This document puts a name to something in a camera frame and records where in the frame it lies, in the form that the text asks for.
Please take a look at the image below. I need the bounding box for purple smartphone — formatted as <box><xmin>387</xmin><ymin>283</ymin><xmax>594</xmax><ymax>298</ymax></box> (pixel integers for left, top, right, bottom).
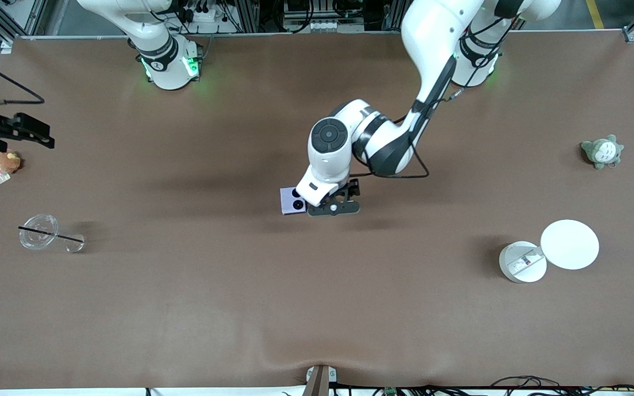
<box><xmin>280</xmin><ymin>187</ymin><xmax>308</xmax><ymax>216</ymax></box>

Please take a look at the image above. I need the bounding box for brown bear plush with tag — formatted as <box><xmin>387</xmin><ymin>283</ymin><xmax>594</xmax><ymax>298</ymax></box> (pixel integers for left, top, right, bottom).
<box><xmin>0</xmin><ymin>149</ymin><xmax>22</xmax><ymax>185</ymax></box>

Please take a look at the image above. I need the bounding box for clear plastic cup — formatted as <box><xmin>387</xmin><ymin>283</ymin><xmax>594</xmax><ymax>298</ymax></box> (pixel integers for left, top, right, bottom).
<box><xmin>18</xmin><ymin>213</ymin><xmax>85</xmax><ymax>254</ymax></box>

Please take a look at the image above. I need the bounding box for black drinking straw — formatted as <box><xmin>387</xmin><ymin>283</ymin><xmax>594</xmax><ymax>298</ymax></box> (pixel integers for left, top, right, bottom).
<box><xmin>18</xmin><ymin>225</ymin><xmax>85</xmax><ymax>243</ymax></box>

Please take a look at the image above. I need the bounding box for white power strip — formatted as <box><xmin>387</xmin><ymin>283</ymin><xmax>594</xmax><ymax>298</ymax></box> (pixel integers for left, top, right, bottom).
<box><xmin>177</xmin><ymin>4</ymin><xmax>231</xmax><ymax>26</ymax></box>

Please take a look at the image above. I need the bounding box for grey green Totoro plush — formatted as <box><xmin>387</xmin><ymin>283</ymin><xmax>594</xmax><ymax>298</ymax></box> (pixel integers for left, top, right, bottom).
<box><xmin>580</xmin><ymin>134</ymin><xmax>624</xmax><ymax>170</ymax></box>

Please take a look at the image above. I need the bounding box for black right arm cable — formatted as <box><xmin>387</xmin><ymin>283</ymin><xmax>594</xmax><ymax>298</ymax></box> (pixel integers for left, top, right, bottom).
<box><xmin>0</xmin><ymin>48</ymin><xmax>46</xmax><ymax>108</ymax></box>

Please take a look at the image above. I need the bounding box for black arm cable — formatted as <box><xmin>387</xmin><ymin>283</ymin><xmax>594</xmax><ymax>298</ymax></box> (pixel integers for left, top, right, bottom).
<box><xmin>0</xmin><ymin>48</ymin><xmax>46</xmax><ymax>108</ymax></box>
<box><xmin>350</xmin><ymin>16</ymin><xmax>521</xmax><ymax>180</ymax></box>

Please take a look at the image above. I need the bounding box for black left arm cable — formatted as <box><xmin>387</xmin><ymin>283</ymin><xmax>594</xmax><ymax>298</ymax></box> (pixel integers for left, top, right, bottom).
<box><xmin>350</xmin><ymin>16</ymin><xmax>521</xmax><ymax>180</ymax></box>

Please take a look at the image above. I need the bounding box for metal table clamp bracket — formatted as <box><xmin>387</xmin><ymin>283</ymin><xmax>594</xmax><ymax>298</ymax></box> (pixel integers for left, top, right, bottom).
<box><xmin>302</xmin><ymin>365</ymin><xmax>337</xmax><ymax>396</ymax></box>

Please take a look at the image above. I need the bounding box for black floor cable bundle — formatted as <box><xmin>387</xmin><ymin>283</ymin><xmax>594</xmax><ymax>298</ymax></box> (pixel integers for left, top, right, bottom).
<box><xmin>328</xmin><ymin>383</ymin><xmax>634</xmax><ymax>396</ymax></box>

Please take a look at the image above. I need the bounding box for looping black floor cable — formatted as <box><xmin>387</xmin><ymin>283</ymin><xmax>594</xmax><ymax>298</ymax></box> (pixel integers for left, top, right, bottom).
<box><xmin>490</xmin><ymin>376</ymin><xmax>561</xmax><ymax>389</ymax></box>

